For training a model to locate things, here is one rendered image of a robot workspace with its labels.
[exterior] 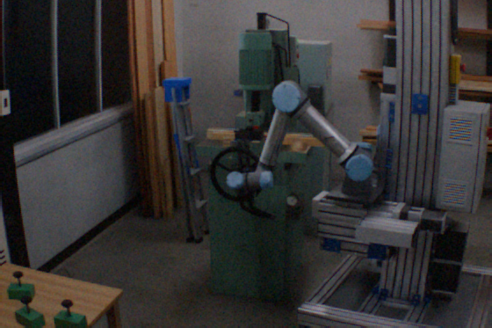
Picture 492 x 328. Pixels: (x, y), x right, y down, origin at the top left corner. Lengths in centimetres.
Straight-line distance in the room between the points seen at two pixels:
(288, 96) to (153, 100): 217
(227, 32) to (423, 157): 330
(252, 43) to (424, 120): 102
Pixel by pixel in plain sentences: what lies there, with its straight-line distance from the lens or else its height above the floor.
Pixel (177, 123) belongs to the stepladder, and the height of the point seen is 87.
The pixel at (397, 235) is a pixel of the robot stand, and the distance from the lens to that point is 237.
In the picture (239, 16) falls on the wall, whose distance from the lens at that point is 544.
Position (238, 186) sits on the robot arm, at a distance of 241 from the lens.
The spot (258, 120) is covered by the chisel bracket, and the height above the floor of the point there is 103.
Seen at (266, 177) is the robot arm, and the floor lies 92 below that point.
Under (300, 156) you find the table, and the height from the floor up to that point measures 88.
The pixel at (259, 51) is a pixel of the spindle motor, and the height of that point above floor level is 141.
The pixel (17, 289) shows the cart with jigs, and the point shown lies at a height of 58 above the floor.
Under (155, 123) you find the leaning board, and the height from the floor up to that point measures 77.
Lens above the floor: 161
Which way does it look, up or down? 13 degrees down
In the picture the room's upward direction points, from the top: straight up
